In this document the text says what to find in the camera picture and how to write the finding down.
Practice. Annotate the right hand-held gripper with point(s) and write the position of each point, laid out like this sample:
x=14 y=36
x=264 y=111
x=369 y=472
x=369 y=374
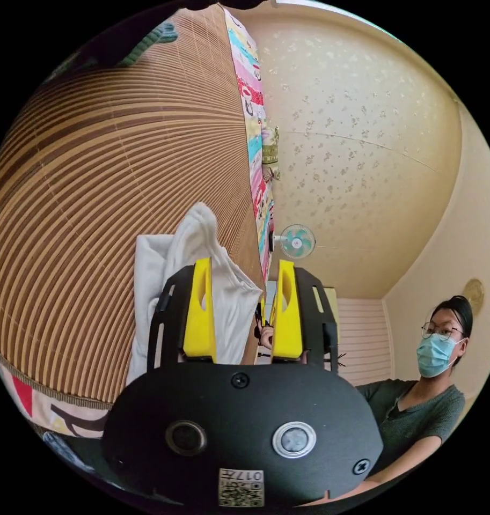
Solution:
x=260 y=316

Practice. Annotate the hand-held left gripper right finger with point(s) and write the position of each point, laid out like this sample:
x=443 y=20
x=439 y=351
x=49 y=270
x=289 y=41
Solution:
x=288 y=322

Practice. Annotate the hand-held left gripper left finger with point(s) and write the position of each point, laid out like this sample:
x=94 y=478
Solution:
x=199 y=322

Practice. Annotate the white long sleeve shirt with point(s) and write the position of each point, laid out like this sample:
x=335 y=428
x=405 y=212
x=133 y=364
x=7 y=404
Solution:
x=180 y=257

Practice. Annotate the person's left forearm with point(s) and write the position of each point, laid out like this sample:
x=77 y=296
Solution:
x=397 y=466

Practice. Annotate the person's right hand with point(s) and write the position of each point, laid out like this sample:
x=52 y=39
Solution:
x=265 y=338

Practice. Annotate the white slatted cupboard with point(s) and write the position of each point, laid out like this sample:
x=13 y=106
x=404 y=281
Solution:
x=363 y=338

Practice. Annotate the person's body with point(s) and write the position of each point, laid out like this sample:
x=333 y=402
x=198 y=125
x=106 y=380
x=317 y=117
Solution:
x=414 y=410

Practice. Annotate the bed with woven mat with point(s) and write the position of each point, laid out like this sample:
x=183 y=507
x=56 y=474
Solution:
x=108 y=181

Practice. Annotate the small white wall fan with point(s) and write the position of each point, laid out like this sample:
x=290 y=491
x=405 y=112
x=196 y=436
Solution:
x=297 y=241

